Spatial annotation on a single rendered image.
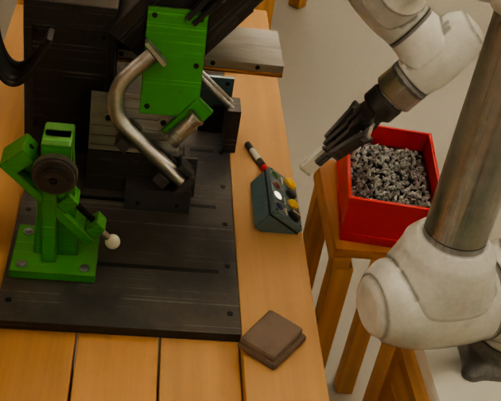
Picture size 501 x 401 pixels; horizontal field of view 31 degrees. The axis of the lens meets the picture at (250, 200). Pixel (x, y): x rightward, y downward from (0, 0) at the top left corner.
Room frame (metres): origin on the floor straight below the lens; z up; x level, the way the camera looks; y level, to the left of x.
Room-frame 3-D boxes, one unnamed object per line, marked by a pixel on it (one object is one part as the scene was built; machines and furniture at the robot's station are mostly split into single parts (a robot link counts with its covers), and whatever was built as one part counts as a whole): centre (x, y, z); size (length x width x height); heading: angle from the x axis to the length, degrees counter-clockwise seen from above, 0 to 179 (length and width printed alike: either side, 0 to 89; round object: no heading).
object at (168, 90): (1.54, 0.20, 1.17); 0.13 x 0.12 x 0.20; 10
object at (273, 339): (1.09, -0.08, 0.91); 0.10 x 0.08 x 0.03; 150
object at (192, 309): (1.61, 0.27, 0.89); 1.10 x 0.42 x 0.02; 10
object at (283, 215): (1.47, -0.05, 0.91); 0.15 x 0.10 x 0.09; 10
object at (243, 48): (1.70, 0.19, 1.11); 0.39 x 0.16 x 0.03; 100
